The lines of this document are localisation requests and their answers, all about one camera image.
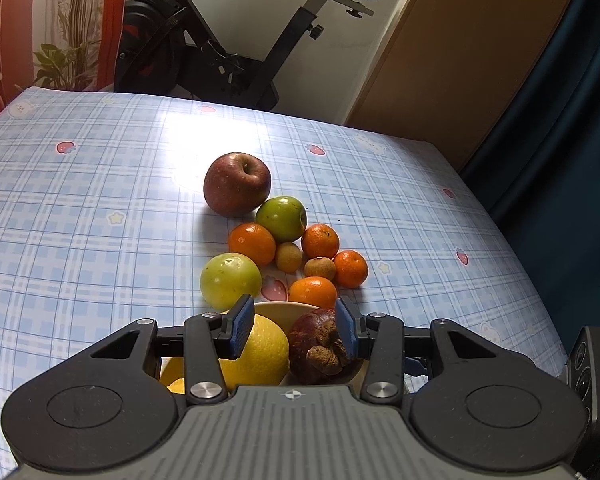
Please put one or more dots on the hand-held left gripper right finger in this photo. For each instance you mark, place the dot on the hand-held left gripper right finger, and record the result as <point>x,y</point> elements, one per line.
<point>347,331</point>

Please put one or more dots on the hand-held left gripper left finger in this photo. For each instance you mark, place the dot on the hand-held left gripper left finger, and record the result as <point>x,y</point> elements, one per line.
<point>240,331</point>

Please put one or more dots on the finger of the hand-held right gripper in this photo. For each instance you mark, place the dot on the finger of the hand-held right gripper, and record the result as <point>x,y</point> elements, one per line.
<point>416,365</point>

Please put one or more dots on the yellow lemon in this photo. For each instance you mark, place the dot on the yellow lemon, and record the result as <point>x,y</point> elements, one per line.
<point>172,379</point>
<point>260,355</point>

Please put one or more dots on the dark purple mangosteen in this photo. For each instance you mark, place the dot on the dark purple mangosteen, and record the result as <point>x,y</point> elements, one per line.
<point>310,340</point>

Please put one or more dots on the cream shallow bowl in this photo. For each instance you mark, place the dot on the cream shallow bowl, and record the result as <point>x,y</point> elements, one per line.
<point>282,310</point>

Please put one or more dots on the pale green apple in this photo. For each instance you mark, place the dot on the pale green apple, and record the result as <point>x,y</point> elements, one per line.
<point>230,280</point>

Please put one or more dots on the orange tangerine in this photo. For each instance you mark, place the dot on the orange tangerine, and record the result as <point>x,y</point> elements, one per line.
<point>252,244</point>
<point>312,292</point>
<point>320,241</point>
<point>351,269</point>

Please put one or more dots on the small tan longan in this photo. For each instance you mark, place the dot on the small tan longan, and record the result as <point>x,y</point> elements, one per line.
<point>288,257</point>
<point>320,267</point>

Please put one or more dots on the dark green apple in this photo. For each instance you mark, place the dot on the dark green apple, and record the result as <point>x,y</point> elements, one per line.
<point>281,218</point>

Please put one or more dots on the red apple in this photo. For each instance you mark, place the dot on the red apple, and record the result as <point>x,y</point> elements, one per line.
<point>235,185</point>

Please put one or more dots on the blue checked tablecloth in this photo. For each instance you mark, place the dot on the blue checked tablecloth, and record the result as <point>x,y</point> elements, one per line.
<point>80,210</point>

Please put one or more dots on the dark blue curtain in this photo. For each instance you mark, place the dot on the dark blue curtain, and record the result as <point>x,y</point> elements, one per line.
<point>555,160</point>

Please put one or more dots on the black exercise bike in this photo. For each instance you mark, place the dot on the black exercise bike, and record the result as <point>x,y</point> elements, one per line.
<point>220,65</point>

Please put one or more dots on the wooden cabinet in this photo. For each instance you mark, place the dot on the wooden cabinet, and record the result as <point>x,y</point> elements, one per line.
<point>455,60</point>

